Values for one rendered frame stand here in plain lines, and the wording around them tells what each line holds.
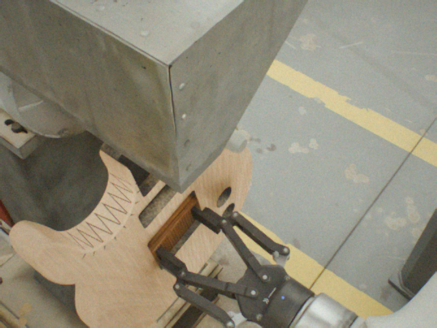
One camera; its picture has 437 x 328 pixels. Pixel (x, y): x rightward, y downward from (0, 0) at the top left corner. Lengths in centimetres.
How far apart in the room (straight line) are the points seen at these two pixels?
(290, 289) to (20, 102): 40
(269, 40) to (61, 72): 16
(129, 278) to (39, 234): 21
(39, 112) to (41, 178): 35
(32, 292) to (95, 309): 91
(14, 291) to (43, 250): 111
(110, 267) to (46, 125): 20
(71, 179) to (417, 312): 76
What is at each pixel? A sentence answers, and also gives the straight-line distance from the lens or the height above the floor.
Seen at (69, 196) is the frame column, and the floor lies 82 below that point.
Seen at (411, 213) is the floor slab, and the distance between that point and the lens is 217.
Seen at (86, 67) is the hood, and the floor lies 148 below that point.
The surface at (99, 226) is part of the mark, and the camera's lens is 70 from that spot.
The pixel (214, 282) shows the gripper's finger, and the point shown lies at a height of 107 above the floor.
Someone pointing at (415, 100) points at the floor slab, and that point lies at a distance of 252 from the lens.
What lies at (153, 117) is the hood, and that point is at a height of 147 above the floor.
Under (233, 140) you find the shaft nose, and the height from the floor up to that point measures 126.
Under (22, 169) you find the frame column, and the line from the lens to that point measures 104.
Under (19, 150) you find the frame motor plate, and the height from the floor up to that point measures 111.
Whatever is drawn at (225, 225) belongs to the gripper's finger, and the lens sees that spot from 80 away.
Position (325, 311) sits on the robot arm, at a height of 110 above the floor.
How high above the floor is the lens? 177
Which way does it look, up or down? 54 degrees down
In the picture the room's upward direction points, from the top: 1 degrees counter-clockwise
